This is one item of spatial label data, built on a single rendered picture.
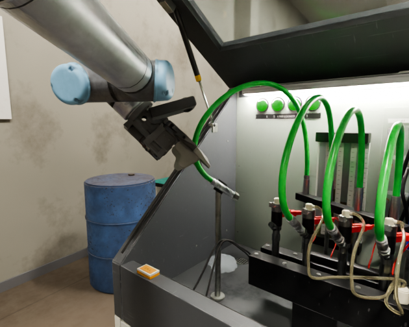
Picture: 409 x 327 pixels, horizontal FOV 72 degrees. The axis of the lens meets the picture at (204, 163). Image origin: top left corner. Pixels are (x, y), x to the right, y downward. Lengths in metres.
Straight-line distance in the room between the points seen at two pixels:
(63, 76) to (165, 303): 0.51
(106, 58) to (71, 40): 0.06
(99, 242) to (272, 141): 1.68
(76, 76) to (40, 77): 2.24
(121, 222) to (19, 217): 0.90
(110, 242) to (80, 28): 2.06
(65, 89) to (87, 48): 0.21
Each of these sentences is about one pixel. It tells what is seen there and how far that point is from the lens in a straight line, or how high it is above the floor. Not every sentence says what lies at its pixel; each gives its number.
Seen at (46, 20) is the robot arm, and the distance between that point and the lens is 0.34.
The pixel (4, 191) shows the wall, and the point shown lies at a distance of 2.70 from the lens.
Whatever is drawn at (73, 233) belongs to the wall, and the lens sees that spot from 3.06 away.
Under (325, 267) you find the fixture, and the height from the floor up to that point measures 0.98.
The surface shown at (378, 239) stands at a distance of 0.57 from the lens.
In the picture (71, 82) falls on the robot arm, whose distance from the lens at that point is 0.58.
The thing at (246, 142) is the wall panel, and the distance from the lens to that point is 1.10.
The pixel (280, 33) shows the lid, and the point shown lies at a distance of 0.92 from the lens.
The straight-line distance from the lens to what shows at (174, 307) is 0.70.
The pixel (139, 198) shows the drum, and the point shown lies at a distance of 2.24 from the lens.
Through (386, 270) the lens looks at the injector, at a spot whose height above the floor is 1.02.
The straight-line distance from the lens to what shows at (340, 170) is 0.96.
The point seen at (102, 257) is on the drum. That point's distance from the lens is 2.41.
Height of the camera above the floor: 1.32
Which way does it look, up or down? 8 degrees down
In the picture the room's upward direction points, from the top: straight up
